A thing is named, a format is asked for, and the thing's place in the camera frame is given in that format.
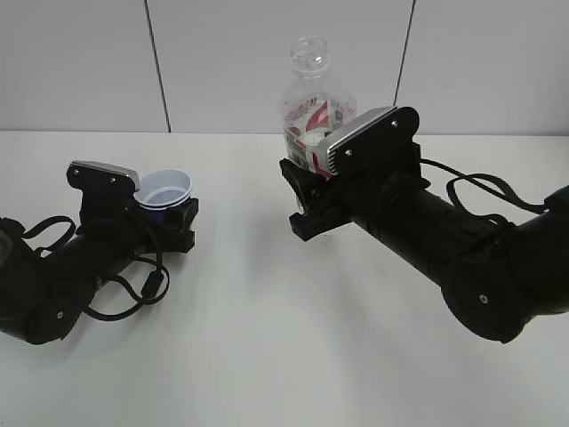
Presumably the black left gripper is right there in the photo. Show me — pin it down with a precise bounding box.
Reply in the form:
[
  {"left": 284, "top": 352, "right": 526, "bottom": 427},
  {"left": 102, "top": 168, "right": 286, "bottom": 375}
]
[{"left": 77, "top": 197, "right": 199, "bottom": 285}]

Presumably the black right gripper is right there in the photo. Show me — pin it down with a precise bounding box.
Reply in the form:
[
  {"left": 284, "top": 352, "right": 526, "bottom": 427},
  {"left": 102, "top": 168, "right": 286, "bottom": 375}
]
[{"left": 279, "top": 142, "right": 429, "bottom": 242}]

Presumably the blue paper cup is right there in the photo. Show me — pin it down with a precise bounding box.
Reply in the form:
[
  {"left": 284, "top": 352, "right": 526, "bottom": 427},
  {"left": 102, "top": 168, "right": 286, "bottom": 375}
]
[{"left": 133, "top": 170, "right": 192, "bottom": 222}]

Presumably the clear Wahaha water bottle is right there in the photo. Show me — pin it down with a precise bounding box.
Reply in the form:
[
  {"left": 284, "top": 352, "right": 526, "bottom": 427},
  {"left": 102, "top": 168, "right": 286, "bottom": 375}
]
[{"left": 279, "top": 36, "right": 357, "bottom": 177}]

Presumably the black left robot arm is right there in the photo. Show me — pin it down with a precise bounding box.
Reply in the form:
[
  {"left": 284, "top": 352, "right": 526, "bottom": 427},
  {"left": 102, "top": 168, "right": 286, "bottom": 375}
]
[{"left": 1, "top": 197, "right": 199, "bottom": 345}]

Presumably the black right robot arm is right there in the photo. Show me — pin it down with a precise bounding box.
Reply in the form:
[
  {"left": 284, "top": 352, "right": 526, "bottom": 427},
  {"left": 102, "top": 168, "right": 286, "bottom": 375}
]
[{"left": 279, "top": 143, "right": 568, "bottom": 343}]

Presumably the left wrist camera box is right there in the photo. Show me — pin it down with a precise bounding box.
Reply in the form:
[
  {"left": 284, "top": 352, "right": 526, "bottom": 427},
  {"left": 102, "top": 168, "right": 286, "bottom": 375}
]
[{"left": 66, "top": 160, "right": 140, "bottom": 224}]

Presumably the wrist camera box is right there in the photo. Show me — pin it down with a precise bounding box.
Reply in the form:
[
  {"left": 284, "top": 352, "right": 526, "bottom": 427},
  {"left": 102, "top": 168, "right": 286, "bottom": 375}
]
[
  {"left": 313, "top": 107, "right": 420, "bottom": 176},
  {"left": 66, "top": 160, "right": 140, "bottom": 224}
]

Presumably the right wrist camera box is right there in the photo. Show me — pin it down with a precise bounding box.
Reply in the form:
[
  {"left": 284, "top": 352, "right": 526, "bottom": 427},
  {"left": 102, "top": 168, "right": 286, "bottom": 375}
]
[{"left": 313, "top": 107, "right": 420, "bottom": 176}]

